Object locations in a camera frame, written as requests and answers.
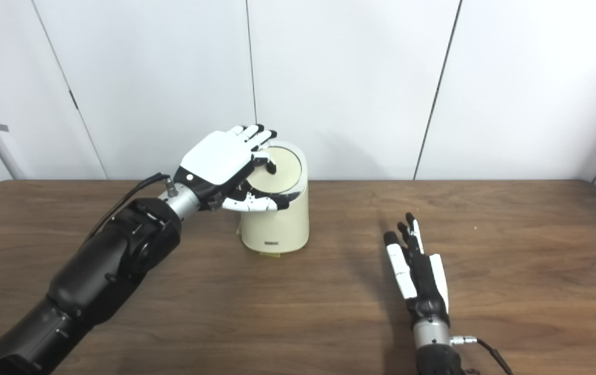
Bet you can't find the round cream bin lid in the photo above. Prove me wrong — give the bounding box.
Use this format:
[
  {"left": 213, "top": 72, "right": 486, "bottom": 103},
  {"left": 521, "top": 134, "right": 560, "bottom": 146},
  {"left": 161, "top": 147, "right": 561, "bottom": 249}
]
[{"left": 246, "top": 146, "right": 302, "bottom": 191}]

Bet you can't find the white and black right hand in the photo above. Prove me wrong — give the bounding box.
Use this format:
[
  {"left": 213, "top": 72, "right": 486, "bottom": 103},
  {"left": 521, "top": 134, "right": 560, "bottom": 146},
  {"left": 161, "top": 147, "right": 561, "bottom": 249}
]
[{"left": 383, "top": 212, "right": 450, "bottom": 329}]

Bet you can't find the cream-colored bin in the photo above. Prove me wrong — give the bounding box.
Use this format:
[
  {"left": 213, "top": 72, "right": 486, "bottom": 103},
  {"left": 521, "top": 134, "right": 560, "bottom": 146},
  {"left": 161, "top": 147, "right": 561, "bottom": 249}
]
[{"left": 239, "top": 141, "right": 310, "bottom": 254}]

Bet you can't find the white and black left hand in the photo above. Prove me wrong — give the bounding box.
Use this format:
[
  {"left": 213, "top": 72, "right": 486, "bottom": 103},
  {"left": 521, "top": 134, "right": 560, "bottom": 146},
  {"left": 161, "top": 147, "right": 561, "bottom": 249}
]
[{"left": 174, "top": 124, "right": 290, "bottom": 213}]

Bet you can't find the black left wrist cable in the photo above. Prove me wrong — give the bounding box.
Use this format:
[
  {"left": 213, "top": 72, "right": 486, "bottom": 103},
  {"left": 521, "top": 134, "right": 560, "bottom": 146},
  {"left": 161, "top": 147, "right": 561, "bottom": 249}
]
[{"left": 82, "top": 173, "right": 180, "bottom": 245}]

